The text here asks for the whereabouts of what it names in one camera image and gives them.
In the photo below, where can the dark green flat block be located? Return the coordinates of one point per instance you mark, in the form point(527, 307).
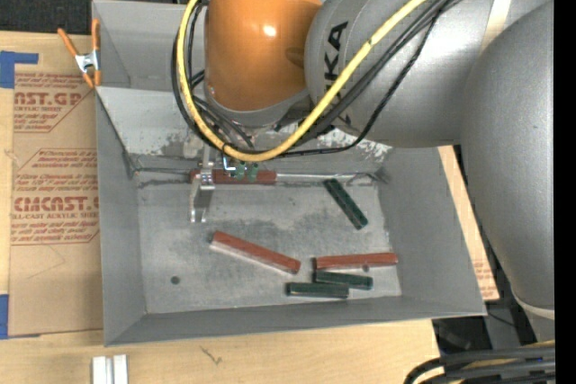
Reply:
point(346, 204)
point(344, 279)
point(317, 290)

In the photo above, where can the red-brown flat block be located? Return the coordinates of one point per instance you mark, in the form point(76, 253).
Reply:
point(355, 261)
point(256, 252)
point(265, 177)

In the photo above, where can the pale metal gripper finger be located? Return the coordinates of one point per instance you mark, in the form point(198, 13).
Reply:
point(201, 202)

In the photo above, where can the grey metal bin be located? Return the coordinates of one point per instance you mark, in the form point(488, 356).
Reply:
point(279, 216)

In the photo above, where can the brown cardboard board, red print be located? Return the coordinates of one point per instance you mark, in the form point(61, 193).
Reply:
point(49, 193)

